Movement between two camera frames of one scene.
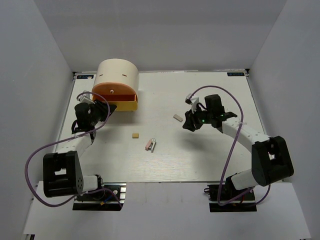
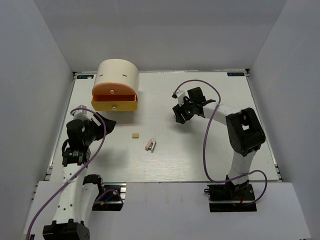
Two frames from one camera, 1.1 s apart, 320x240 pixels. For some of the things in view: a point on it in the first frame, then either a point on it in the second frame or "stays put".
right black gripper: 191,119 -> 179,110
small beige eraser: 135,135 stays put
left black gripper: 106,109 -> 110,124
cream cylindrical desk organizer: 118,70 stays put
